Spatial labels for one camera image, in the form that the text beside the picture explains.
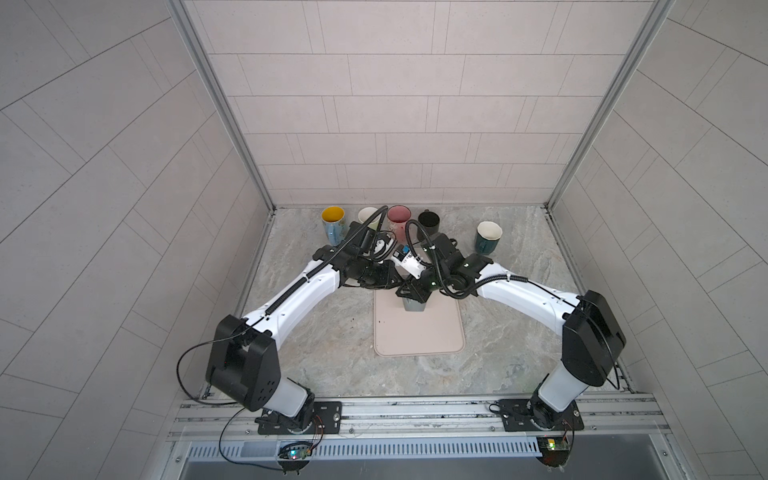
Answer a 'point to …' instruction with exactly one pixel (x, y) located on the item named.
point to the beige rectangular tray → (436, 330)
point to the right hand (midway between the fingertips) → (399, 290)
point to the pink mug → (397, 216)
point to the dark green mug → (488, 234)
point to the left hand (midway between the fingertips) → (409, 279)
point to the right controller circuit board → (555, 450)
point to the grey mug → (413, 305)
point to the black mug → (430, 221)
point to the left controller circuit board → (294, 456)
